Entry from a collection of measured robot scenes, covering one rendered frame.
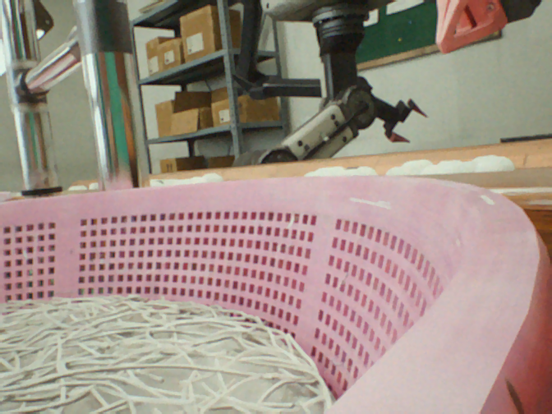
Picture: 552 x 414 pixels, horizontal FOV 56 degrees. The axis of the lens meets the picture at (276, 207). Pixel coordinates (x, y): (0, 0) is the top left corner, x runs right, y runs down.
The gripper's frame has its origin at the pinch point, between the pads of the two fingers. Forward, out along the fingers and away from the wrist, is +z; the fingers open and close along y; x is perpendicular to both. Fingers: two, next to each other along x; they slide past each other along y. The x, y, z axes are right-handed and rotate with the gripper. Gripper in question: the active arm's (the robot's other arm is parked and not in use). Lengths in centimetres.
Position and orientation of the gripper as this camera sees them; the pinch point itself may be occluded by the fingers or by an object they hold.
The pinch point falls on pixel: (445, 42)
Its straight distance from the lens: 52.4
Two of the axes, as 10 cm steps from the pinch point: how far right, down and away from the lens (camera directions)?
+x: 5.8, 6.8, 4.5
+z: -5.3, 7.4, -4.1
